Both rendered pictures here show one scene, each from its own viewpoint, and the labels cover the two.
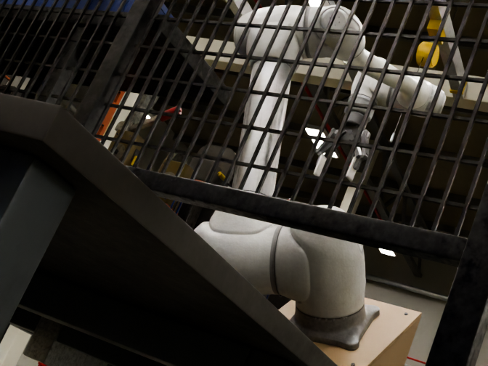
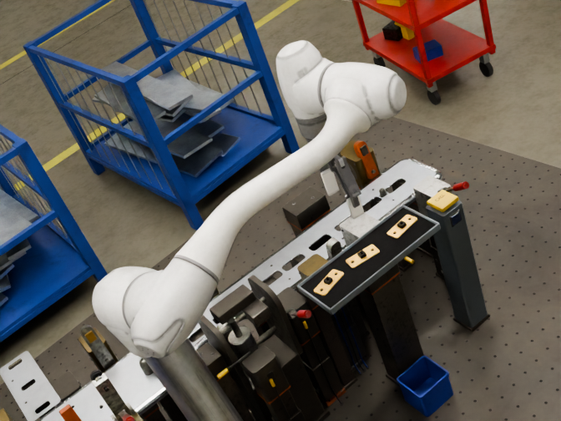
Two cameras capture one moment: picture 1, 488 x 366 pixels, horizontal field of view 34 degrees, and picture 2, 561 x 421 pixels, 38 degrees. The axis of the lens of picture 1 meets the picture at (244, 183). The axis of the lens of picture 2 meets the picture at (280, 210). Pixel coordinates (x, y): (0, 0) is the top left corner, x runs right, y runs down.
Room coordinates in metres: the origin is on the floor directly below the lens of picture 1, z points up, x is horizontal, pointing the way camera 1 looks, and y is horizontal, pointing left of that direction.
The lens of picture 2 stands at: (0.93, -0.92, 2.49)
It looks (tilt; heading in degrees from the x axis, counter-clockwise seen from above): 35 degrees down; 32
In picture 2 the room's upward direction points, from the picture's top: 22 degrees counter-clockwise
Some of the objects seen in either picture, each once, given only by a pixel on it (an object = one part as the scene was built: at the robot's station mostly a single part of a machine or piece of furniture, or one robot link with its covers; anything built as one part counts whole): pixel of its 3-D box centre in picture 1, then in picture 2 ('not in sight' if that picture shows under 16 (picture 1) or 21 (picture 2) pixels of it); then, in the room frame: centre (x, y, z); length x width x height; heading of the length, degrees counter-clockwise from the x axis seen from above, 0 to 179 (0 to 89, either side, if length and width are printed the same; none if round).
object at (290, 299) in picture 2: not in sight; (312, 351); (2.23, -0.04, 0.89); 0.12 x 0.07 x 0.38; 54
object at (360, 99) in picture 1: (359, 110); (316, 119); (2.32, -0.24, 1.58); 0.09 x 0.09 x 0.06
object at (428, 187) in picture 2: not in sight; (446, 235); (2.70, -0.34, 0.88); 0.12 x 0.07 x 0.36; 54
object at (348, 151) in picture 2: not in sight; (366, 192); (2.92, -0.03, 0.88); 0.14 x 0.09 x 0.36; 54
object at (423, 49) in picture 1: (415, 85); not in sight; (4.36, -0.71, 2.85); 0.16 x 0.10 x 0.85; 149
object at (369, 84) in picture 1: (375, 81); (307, 78); (2.31, -0.25, 1.69); 0.13 x 0.11 x 0.16; 71
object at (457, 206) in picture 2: not in sight; (458, 265); (2.53, -0.41, 0.92); 0.08 x 0.08 x 0.44; 54
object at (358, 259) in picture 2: not in sight; (361, 255); (2.32, -0.24, 1.17); 0.08 x 0.04 x 0.01; 136
